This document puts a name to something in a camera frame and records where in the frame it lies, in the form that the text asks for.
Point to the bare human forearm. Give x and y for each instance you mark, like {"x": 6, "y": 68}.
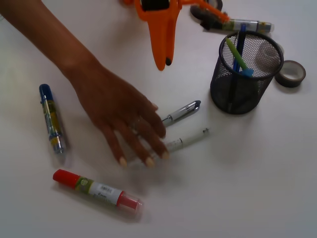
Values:
{"x": 33, "y": 19}

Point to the white dotted pen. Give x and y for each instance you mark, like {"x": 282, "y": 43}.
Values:
{"x": 177, "y": 144}

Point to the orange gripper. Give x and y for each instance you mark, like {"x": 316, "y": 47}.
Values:
{"x": 162, "y": 35}

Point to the green mechanical pencil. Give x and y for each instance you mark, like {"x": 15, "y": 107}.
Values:
{"x": 236, "y": 54}

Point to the black whiteboard marker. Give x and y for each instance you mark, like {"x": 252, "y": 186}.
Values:
{"x": 235, "y": 25}

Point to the blue black ballpoint pen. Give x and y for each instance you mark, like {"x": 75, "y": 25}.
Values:
{"x": 236, "y": 66}

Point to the brown tape roll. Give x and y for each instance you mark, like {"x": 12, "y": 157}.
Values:
{"x": 291, "y": 74}

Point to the black mesh pen holder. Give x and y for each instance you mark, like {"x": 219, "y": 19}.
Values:
{"x": 260, "y": 53}

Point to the bare human hand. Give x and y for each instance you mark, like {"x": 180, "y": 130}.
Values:
{"x": 114, "y": 105}

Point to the black tape roll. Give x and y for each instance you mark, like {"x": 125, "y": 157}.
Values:
{"x": 203, "y": 15}

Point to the silver white capped pen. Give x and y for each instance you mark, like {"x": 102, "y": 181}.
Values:
{"x": 181, "y": 113}

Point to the blue whiteboard marker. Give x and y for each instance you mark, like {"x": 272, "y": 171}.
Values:
{"x": 55, "y": 133}

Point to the red whiteboard marker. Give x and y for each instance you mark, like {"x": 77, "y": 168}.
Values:
{"x": 109, "y": 195}

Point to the light blue capped pen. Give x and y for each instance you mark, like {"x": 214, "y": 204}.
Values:
{"x": 248, "y": 72}

